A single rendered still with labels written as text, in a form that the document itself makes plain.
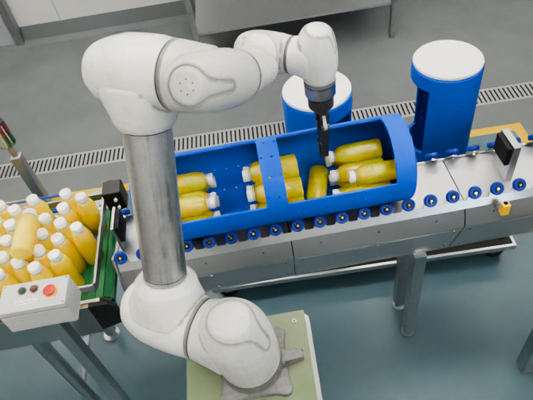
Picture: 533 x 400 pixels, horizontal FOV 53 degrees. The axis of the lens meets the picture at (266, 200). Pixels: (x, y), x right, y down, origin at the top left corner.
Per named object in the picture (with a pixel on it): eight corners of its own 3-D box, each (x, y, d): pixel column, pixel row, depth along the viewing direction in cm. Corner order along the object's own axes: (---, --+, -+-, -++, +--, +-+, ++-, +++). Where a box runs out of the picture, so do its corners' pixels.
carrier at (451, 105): (433, 175, 292) (388, 194, 287) (455, 34, 228) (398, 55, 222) (465, 210, 274) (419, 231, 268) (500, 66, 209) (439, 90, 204)
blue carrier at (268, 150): (412, 215, 175) (422, 155, 153) (153, 263, 176) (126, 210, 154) (389, 155, 194) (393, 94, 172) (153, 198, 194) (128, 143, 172)
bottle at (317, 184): (305, 171, 186) (301, 206, 176) (316, 161, 182) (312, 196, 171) (321, 179, 188) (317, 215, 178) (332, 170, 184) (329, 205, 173)
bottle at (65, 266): (81, 294, 176) (60, 266, 164) (63, 292, 178) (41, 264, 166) (88, 277, 181) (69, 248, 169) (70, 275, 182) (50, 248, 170)
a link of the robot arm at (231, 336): (266, 400, 124) (247, 366, 107) (199, 374, 131) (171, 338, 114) (291, 337, 132) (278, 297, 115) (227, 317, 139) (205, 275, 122)
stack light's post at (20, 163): (117, 309, 277) (19, 158, 196) (110, 311, 277) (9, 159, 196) (118, 303, 280) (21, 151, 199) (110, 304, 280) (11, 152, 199)
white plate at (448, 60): (455, 32, 226) (455, 35, 227) (399, 53, 221) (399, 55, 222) (500, 63, 208) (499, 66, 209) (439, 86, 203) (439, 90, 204)
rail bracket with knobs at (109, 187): (128, 213, 198) (119, 195, 191) (109, 217, 198) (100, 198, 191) (129, 194, 205) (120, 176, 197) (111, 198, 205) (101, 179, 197)
